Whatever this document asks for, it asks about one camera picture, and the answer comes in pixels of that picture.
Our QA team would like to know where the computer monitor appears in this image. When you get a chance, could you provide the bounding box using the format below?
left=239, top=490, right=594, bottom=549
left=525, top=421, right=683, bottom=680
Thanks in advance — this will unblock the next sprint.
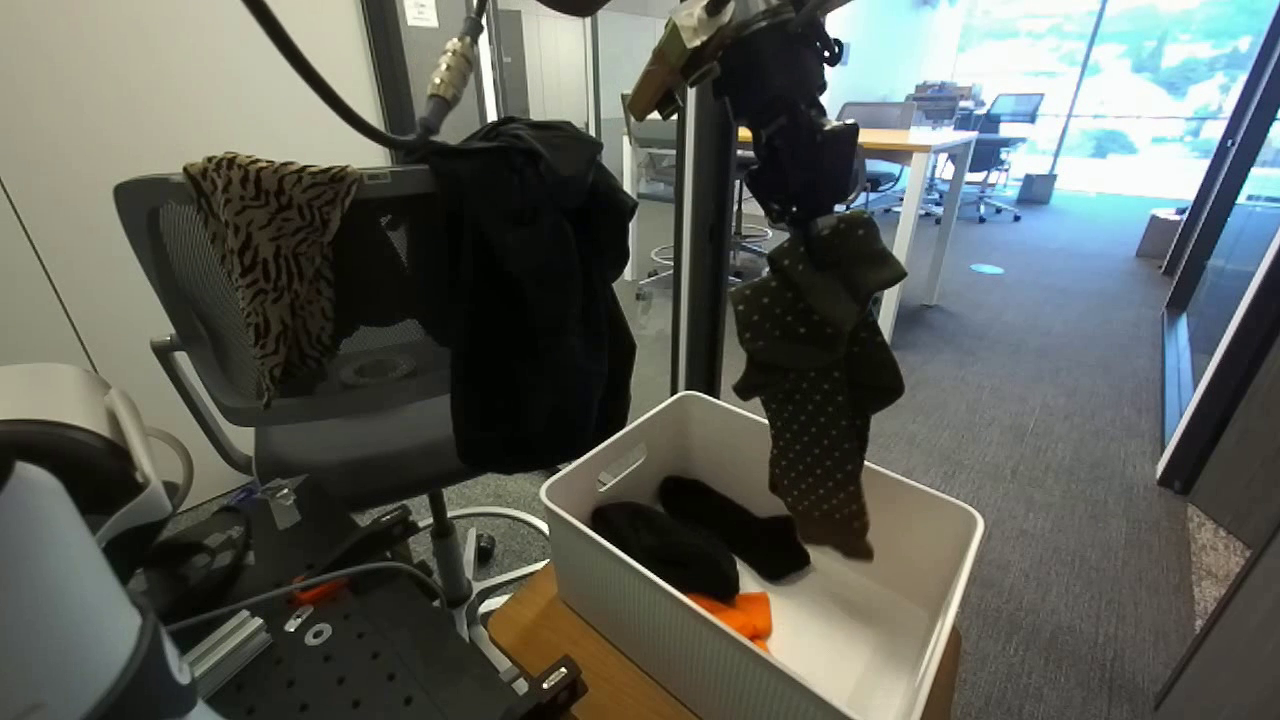
left=988, top=86, right=1051, bottom=128

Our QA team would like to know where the orange handled tool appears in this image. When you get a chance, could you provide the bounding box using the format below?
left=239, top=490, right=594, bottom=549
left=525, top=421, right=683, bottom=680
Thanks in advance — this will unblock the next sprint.
left=284, top=576, right=351, bottom=611

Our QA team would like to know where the cardboard box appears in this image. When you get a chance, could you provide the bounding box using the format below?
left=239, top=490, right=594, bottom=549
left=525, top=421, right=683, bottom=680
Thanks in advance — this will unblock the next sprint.
left=1133, top=204, right=1191, bottom=265

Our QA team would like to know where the white plastic container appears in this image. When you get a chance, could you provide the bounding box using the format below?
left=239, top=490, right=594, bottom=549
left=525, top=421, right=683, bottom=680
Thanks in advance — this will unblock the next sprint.
left=0, top=355, right=186, bottom=545

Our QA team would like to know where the black jacket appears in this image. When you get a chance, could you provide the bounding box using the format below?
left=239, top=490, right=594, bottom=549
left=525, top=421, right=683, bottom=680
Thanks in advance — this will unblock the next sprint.
left=404, top=117, right=642, bottom=475

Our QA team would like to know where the silver metal bracket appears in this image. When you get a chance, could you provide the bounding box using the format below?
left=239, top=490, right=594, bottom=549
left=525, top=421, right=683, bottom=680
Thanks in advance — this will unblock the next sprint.
left=174, top=605, right=278, bottom=696

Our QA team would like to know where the black door frame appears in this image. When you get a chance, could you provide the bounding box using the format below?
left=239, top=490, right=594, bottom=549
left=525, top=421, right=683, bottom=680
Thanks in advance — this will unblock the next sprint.
left=1154, top=12, right=1280, bottom=495

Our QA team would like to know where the black office chair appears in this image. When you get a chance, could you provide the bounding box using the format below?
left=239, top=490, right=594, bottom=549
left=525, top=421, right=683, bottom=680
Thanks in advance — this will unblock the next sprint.
left=931, top=113, right=1031, bottom=229

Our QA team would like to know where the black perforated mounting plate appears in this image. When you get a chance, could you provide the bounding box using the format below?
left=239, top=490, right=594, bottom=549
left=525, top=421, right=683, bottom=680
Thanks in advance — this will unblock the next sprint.
left=198, top=571, right=594, bottom=720

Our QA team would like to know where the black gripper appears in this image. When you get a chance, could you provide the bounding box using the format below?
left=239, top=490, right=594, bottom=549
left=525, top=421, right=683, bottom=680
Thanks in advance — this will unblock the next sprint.
left=717, top=4, right=870, bottom=230

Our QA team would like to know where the wooden table with white legs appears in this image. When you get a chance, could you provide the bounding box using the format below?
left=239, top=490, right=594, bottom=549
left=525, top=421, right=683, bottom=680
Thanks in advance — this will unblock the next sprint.
left=732, top=117, right=983, bottom=351

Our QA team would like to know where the orange cloth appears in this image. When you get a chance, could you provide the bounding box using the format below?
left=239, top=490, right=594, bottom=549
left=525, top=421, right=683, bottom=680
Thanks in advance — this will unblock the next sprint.
left=683, top=589, right=775, bottom=646

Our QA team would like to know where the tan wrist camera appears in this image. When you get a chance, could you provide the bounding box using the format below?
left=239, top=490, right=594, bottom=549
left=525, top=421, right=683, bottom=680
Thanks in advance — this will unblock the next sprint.
left=621, top=0, right=737, bottom=125

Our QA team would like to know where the gray office chair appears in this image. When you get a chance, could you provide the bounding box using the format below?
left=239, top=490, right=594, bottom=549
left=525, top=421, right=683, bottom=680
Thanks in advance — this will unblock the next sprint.
left=108, top=158, right=556, bottom=644

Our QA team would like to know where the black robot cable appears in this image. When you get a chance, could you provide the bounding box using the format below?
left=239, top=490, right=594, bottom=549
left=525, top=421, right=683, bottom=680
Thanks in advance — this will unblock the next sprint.
left=237, top=0, right=493, bottom=150

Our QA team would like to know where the black sock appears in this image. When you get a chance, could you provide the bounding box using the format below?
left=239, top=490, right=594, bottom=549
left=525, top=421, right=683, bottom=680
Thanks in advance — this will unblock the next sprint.
left=587, top=495, right=745, bottom=605
left=653, top=473, right=815, bottom=582

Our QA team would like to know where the leopard print cloth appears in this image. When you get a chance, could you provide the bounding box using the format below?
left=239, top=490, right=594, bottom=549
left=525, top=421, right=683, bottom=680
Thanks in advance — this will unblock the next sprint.
left=179, top=148, right=364, bottom=402

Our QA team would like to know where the black pillar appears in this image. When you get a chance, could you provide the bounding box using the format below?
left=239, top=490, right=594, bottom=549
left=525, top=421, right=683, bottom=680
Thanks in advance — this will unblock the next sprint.
left=673, top=76, right=750, bottom=398

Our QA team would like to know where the white plastic storage bin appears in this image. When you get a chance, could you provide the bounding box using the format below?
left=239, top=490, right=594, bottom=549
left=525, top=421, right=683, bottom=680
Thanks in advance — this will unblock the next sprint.
left=537, top=388, right=988, bottom=720

